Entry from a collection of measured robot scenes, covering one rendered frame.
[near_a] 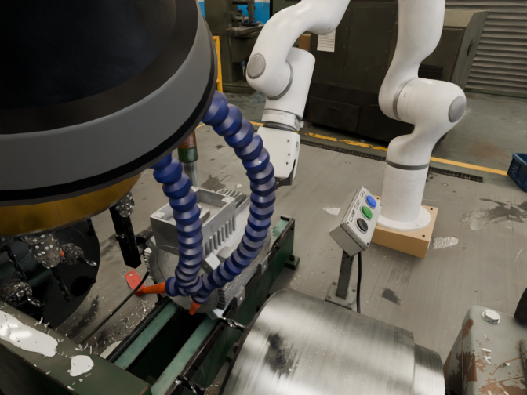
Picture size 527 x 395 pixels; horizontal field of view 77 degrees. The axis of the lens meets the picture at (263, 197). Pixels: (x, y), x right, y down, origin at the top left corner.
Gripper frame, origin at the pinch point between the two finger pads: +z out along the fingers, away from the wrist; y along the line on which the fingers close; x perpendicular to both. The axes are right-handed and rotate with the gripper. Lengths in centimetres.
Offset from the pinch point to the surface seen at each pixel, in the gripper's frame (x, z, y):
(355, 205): -6.1, -2.9, -18.5
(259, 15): -590, -340, 343
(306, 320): 31.3, 9.5, -20.7
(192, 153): -17.8, -6.7, 33.3
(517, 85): -596, -239, -155
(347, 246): -2.3, 5.4, -19.4
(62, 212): 48.0, 1.6, -2.0
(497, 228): -66, -5, -58
